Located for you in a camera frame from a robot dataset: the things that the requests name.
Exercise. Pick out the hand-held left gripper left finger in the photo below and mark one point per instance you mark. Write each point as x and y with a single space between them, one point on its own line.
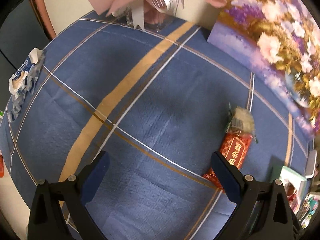
96 172

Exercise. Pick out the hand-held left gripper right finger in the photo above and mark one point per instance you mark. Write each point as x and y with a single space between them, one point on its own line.
225 175

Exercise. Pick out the red patterned snack packet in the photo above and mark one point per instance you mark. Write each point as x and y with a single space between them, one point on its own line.
235 150

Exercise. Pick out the clear biscuit packet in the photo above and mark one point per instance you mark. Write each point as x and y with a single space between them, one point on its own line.
241 120

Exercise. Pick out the teal and white box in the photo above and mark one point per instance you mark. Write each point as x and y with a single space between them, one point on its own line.
292 175

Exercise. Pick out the blue plaid tablecloth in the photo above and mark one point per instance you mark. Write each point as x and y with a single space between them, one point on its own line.
137 105

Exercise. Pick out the blue and white crumpled wrapper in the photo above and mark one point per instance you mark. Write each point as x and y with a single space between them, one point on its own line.
23 77

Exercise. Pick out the flower painting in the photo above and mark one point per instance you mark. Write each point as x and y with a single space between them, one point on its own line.
262 30

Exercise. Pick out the dark grey cabinet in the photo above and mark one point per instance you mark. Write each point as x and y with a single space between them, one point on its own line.
20 35

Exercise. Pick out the clear glass vase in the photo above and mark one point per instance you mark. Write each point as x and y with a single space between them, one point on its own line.
152 20

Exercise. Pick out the pink wooden panel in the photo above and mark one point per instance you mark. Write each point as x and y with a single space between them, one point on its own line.
42 15

